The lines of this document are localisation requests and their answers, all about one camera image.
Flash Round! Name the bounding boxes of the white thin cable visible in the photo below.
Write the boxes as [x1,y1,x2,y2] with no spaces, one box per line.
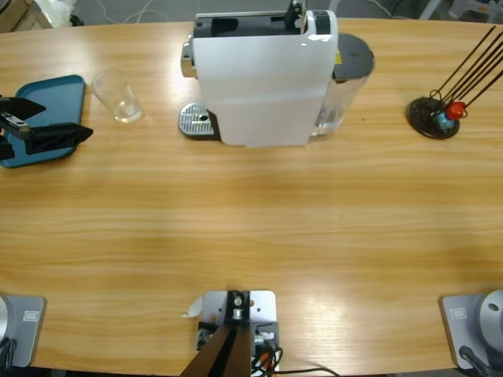
[369,0,394,19]
[96,0,178,25]

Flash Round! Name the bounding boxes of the white plastic bag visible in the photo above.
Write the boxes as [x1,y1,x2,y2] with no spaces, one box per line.
[34,0,78,25]

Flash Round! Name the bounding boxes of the teal plastic tray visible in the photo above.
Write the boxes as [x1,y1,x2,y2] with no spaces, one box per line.
[0,74,86,170]

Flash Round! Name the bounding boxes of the red coffee capsule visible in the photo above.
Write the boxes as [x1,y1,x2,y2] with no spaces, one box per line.
[447,101,468,121]

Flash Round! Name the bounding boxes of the white paper tab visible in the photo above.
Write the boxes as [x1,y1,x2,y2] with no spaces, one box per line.
[180,296,204,319]

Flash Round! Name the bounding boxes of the brown cardboard box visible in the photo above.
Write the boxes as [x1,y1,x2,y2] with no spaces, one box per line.
[0,0,53,35]

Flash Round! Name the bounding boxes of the clear drinking glass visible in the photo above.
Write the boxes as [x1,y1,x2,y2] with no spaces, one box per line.
[90,69,144,124]

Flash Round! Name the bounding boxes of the black capsule holder with rods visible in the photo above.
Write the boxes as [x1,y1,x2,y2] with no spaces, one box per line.
[406,25,503,141]

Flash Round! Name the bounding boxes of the white mount block dark post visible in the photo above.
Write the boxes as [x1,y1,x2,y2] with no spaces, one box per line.
[180,289,282,377]

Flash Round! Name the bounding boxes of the black mount cable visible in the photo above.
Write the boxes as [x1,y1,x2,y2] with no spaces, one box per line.
[251,345,339,377]

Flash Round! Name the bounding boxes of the white plastic stool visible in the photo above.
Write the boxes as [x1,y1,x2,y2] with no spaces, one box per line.
[416,0,503,23]

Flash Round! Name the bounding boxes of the white capsule coffee machine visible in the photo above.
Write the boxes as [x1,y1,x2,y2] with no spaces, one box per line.
[178,9,340,149]

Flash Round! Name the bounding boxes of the black base cable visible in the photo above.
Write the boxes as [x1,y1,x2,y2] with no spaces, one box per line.
[458,345,493,377]
[0,337,19,368]

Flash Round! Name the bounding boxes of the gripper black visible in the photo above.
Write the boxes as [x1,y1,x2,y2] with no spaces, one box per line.
[0,95,94,161]

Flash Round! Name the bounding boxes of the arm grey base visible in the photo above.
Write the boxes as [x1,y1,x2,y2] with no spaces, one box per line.
[0,294,48,368]
[439,289,503,372]

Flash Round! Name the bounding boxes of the clear water tank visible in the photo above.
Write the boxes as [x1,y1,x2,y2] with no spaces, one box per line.
[310,33,375,138]

